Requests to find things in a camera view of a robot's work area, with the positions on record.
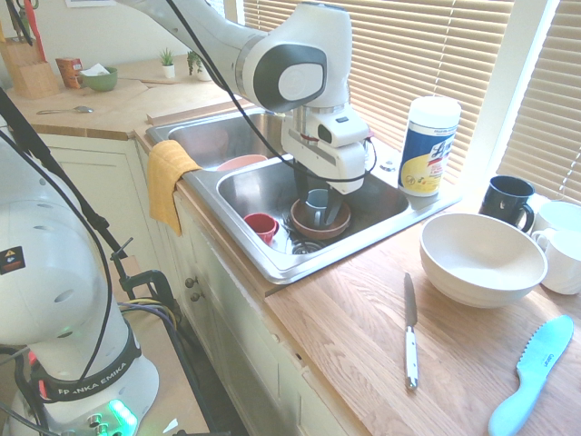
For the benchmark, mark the dark plant in white pot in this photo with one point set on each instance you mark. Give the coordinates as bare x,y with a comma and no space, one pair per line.
197,66

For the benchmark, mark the light blue plastic knife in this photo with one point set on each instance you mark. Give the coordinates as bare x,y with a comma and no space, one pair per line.
531,377

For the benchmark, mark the cream kitchen cabinet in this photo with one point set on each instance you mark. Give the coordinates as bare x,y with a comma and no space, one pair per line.
227,318

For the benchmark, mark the small plant in white pot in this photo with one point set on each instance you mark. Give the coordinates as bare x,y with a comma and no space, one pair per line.
168,63

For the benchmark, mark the metal spoon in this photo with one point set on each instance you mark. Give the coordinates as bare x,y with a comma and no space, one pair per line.
68,110

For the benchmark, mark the metal sink drain strainer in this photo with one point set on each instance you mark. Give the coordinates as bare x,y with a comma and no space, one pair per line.
306,246

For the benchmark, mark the yellow dish cloth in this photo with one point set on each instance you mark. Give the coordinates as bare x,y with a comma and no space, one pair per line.
165,181

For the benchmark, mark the pink bowl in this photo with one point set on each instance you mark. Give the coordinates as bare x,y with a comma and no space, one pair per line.
240,162

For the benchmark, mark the red cup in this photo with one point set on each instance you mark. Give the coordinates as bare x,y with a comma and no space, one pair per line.
261,225

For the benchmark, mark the window blind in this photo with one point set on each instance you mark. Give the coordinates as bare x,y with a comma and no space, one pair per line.
399,54
544,113

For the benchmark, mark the wooden knife block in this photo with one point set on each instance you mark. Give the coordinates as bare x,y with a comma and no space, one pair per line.
27,68

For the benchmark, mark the orange cardboard box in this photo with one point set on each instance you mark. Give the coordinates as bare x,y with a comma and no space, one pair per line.
68,72

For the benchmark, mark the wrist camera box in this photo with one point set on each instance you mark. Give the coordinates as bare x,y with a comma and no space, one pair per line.
340,131

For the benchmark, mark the brown ceramic bowl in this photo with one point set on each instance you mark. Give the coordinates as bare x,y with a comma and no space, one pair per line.
318,227

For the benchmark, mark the white mug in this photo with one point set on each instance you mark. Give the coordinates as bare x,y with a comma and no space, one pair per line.
560,215
565,263

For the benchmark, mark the grey-blue mug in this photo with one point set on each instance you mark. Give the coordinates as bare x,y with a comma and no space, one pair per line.
316,206

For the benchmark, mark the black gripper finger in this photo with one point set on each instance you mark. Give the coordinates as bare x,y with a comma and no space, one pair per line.
303,186
335,206

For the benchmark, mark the white paper slip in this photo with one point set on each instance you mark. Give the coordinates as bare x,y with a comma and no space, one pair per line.
95,70

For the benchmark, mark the black clamp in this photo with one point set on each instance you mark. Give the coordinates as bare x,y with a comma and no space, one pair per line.
145,290

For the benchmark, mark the stainless steel double sink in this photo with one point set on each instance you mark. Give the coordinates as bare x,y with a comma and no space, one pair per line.
254,186

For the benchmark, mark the green bowl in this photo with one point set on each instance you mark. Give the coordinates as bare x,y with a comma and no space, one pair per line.
101,81

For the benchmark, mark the Lysol wipes canister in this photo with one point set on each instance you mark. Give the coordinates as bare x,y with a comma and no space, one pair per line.
429,150

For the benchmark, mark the black camera stand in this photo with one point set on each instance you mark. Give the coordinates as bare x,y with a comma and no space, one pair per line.
54,168

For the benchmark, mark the black mug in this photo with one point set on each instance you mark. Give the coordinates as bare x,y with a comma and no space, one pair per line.
504,200

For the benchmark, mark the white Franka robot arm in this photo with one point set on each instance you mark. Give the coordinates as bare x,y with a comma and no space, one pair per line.
290,50

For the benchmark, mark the large white bowl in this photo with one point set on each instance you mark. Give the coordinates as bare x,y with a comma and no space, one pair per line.
481,261

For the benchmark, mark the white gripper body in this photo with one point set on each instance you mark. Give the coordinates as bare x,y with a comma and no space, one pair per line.
318,156

